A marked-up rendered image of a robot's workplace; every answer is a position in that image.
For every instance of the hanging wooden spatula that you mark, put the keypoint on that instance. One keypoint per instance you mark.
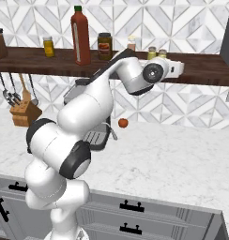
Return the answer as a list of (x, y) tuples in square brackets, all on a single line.
[(25, 92)]

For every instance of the grey drawer front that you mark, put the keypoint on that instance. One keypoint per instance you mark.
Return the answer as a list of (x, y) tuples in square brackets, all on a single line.
[(144, 229), (10, 187), (157, 207)]

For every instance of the hanging metal ladle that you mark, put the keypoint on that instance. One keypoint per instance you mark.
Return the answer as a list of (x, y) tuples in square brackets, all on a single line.
[(5, 92)]

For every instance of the small pink shaker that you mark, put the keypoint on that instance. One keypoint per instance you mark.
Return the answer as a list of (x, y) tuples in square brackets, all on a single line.
[(131, 44)]

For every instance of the small yellow jar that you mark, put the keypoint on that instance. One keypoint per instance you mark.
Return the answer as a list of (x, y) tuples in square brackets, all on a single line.
[(48, 47)]

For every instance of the dark jar orange label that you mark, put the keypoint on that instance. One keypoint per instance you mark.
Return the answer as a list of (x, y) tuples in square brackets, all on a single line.
[(104, 47)]

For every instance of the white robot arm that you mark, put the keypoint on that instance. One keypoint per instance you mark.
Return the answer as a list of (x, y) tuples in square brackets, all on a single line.
[(85, 109)]

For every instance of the grey cupboard door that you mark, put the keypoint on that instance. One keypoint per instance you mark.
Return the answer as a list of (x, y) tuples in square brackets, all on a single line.
[(19, 218)]

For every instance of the dark wooden wall shelf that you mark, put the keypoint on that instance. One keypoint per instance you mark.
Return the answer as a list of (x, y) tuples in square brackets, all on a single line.
[(201, 70)]

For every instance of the yellow-green shaker grey cap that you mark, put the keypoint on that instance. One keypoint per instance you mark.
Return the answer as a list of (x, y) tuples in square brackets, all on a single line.
[(151, 53)]

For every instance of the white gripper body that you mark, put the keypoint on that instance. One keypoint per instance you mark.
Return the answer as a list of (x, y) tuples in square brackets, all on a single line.
[(179, 68)]

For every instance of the dark grey wall cabinet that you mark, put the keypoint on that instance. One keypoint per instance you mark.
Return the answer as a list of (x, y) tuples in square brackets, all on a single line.
[(228, 31)]

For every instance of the hanging metal spoon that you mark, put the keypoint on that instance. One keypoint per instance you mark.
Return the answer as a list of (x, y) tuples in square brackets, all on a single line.
[(33, 97)]

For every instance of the wooden knife block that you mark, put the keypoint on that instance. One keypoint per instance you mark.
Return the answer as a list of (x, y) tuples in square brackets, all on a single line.
[(25, 114)]

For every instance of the pale shaker grey cap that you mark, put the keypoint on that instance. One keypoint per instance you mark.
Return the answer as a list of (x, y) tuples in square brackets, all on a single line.
[(162, 53)]

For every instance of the grey espresso machine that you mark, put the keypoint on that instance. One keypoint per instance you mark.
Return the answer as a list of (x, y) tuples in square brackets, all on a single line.
[(97, 137)]

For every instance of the red condiment bottle green cap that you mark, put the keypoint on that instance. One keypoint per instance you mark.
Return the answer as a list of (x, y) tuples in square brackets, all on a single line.
[(80, 37)]

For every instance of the red tomato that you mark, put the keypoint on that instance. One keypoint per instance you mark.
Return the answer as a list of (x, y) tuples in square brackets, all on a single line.
[(123, 122)]

